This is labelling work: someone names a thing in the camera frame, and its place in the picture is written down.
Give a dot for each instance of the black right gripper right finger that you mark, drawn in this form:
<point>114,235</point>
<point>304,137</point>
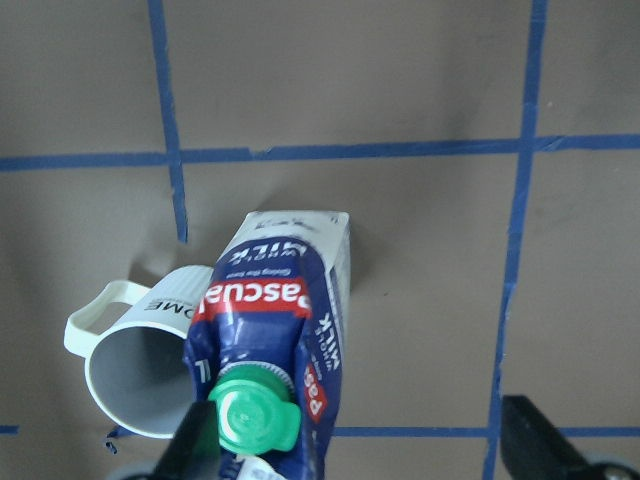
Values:
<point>532,447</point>

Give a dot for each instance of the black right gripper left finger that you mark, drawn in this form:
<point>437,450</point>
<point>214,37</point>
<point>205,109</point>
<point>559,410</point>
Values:
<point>194,451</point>

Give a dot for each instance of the white ribbed mug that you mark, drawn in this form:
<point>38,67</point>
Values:
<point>131,338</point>

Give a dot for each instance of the blue white milk carton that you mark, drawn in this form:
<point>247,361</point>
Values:
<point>266,343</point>

